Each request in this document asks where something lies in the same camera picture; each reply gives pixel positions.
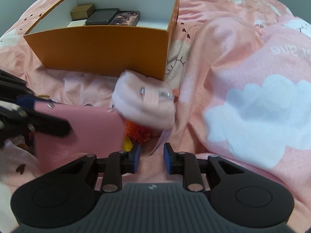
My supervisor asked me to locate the pink wallet with studs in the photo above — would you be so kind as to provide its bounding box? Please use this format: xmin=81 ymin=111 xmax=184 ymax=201
xmin=34 ymin=102 xmax=124 ymax=173

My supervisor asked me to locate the pink zip pouch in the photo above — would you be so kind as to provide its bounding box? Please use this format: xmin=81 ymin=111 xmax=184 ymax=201
xmin=111 ymin=70 xmax=176 ymax=130

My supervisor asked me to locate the dark grey box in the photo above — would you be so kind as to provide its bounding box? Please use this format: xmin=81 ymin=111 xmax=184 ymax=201
xmin=85 ymin=9 xmax=119 ymax=25

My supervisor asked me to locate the illustrated card box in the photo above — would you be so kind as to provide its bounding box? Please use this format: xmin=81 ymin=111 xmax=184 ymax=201
xmin=110 ymin=11 xmax=140 ymax=26

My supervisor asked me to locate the orange crochet ball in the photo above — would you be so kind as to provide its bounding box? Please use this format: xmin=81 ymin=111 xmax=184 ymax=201
xmin=124 ymin=120 xmax=153 ymax=145

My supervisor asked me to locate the small white box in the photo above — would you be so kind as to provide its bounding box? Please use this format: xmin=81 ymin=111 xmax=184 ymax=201
xmin=67 ymin=19 xmax=86 ymax=27

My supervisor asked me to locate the orange cardboard box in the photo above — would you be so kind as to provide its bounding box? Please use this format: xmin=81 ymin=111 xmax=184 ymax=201
xmin=24 ymin=0 xmax=180 ymax=80

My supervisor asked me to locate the pink patterned duvet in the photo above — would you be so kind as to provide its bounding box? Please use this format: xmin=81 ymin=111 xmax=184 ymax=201
xmin=1 ymin=0 xmax=310 ymax=232

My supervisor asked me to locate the small brown cardboard box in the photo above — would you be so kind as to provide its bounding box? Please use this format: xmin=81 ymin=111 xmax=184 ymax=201
xmin=70 ymin=4 xmax=95 ymax=21

